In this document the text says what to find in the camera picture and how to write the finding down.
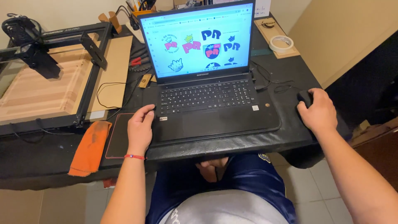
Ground black gooseneck lamp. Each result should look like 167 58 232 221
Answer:
115 5 140 31

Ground brown cardboard sheet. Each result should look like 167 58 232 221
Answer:
86 35 133 114

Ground black mouse cable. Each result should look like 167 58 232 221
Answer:
250 60 300 94

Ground orange cloth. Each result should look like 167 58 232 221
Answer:
68 121 113 177

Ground blue shorts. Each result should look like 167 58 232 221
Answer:
145 152 297 224

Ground small wooden tag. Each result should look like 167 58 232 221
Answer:
138 74 152 88

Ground black mouse pad red edge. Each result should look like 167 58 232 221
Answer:
105 113 137 160

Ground black engraver cable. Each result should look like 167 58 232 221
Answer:
96 70 150 122

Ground wooden clip stand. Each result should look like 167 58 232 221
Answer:
98 11 123 34

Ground white paper sheet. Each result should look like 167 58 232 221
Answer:
254 0 272 18

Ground roll of masking tape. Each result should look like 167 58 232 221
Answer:
269 35 294 53

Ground wooden cutting board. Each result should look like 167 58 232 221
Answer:
0 33 99 122

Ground person's left hand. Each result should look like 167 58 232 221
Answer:
127 104 155 156

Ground black laser engraver frame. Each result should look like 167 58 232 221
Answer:
0 14 114 137

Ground black laptop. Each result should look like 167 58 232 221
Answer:
138 0 282 143

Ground red handled pliers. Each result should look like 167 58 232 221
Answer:
129 56 150 67

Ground yellow pen holder with tools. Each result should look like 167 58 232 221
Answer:
126 0 157 19

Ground black computer mouse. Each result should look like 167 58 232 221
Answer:
297 90 314 109

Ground small wooden board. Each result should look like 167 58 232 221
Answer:
254 17 301 59

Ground grey shirt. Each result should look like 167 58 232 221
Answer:
159 190 291 224

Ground person's right hand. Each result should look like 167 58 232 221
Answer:
296 88 338 135

